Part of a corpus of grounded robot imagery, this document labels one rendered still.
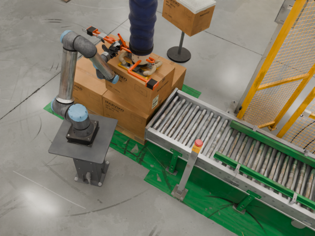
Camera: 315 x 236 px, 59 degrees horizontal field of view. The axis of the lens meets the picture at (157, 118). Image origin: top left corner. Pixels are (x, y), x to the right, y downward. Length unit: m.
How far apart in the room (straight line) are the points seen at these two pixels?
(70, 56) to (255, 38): 3.95
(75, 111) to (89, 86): 1.01
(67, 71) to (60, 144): 0.70
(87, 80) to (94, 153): 1.15
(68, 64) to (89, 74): 1.22
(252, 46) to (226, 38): 0.49
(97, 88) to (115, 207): 1.35
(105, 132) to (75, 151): 0.33
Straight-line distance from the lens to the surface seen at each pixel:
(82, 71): 3.51
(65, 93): 2.38
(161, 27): 5.24
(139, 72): 2.68
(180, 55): 4.64
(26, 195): 3.33
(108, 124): 2.69
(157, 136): 2.85
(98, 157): 2.51
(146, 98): 2.69
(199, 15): 3.94
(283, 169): 3.08
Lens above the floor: 2.93
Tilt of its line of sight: 52 degrees down
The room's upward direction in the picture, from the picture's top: 9 degrees clockwise
